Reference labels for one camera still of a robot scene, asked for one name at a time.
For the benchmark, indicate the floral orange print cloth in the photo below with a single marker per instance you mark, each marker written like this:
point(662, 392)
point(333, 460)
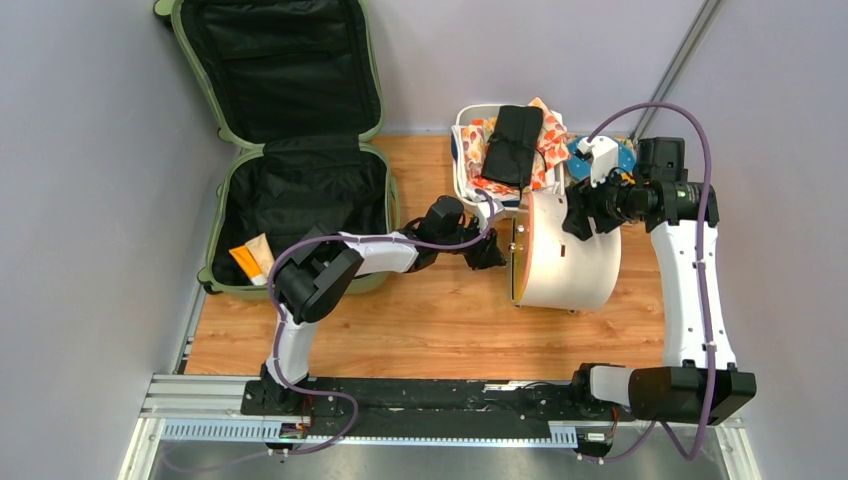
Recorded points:
point(511, 150)

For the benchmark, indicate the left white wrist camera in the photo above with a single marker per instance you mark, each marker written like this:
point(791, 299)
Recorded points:
point(489, 210)

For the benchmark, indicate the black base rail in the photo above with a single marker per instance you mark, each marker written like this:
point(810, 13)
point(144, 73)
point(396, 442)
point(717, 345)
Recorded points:
point(419, 408)

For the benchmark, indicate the white plastic tub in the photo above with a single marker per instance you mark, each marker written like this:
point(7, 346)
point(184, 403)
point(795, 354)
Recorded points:
point(551, 119)

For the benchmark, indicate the cream cylindrical container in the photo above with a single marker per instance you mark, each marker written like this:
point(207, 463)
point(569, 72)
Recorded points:
point(563, 272)

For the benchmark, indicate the transparent orange disc lid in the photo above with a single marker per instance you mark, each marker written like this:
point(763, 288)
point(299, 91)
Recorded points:
point(518, 256)

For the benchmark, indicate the orange sunscreen tube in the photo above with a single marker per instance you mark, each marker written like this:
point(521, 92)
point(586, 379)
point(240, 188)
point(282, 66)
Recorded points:
point(248, 265)

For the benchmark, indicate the green hard-shell suitcase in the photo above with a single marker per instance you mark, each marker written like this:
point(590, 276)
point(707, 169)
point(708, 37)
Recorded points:
point(295, 86)

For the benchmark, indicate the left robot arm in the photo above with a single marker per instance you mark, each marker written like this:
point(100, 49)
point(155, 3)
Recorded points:
point(308, 280)

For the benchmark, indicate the black pouch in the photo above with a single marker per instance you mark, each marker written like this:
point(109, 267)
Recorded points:
point(511, 148)

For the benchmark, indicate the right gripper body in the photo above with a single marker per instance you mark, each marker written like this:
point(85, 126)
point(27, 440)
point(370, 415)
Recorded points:
point(611, 203)

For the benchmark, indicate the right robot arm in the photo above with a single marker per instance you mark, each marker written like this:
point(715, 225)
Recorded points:
point(699, 380)

